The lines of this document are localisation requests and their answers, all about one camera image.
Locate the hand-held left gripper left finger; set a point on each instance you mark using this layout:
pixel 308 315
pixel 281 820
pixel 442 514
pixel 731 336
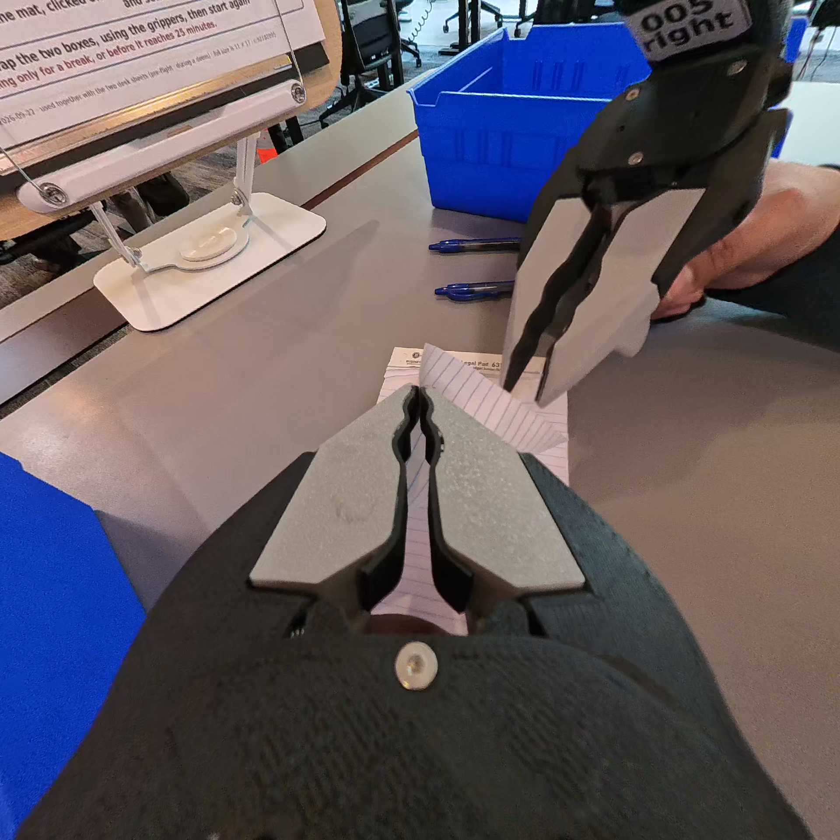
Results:
pixel 328 525

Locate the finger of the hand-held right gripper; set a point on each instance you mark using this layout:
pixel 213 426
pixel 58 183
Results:
pixel 544 262
pixel 623 282

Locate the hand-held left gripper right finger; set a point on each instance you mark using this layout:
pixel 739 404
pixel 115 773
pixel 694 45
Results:
pixel 499 525

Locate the blue retractable pen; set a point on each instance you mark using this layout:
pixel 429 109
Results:
pixel 472 245
pixel 472 289

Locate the blue plastic bin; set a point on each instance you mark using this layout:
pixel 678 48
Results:
pixel 59 623
pixel 485 144

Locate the white lined legal pad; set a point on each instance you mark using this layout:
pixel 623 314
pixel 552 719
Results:
pixel 407 367

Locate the person's right forearm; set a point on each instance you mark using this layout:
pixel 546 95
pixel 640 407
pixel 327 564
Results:
pixel 787 295

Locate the person's right hand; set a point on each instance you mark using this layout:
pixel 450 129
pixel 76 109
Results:
pixel 774 223

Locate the black office chair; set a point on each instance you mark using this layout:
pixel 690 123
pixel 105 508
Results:
pixel 374 46

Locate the orange traffic cone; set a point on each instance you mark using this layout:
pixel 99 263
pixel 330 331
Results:
pixel 268 151

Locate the printed instruction sheet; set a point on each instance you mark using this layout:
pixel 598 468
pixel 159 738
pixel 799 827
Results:
pixel 131 52

